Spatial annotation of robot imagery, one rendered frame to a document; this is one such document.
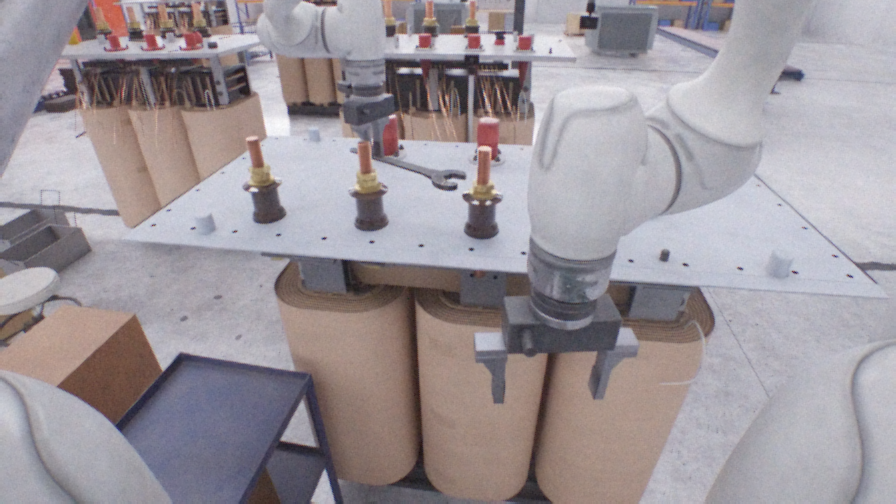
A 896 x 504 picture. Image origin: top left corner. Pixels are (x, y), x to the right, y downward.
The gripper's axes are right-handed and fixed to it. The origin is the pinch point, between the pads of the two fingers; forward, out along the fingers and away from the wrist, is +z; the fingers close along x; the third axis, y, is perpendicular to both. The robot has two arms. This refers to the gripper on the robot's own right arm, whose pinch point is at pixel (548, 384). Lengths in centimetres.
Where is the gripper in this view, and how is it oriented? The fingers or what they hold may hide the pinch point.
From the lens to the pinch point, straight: 62.8
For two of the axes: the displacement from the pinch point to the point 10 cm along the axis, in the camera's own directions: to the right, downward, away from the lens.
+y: 0.3, 5.0, -8.7
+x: 10.0, -0.2, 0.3
